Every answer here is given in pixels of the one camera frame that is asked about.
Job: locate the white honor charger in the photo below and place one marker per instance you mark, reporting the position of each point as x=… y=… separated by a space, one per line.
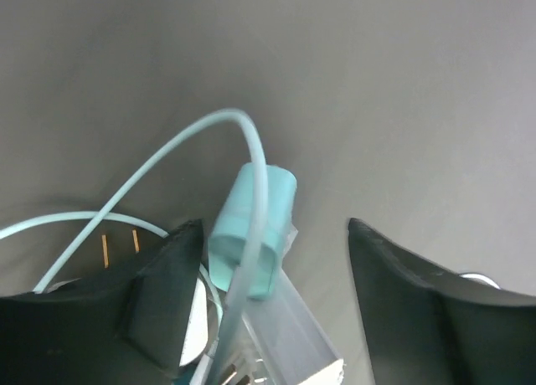
x=285 y=344

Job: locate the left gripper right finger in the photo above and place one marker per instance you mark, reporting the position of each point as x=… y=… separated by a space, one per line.
x=425 y=324

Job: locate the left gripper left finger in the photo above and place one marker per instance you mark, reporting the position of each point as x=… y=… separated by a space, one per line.
x=124 y=325

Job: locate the white square charger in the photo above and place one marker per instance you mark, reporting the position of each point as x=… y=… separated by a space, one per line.
x=197 y=333

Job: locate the teal dual usb charger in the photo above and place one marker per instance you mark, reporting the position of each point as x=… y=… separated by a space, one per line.
x=232 y=374

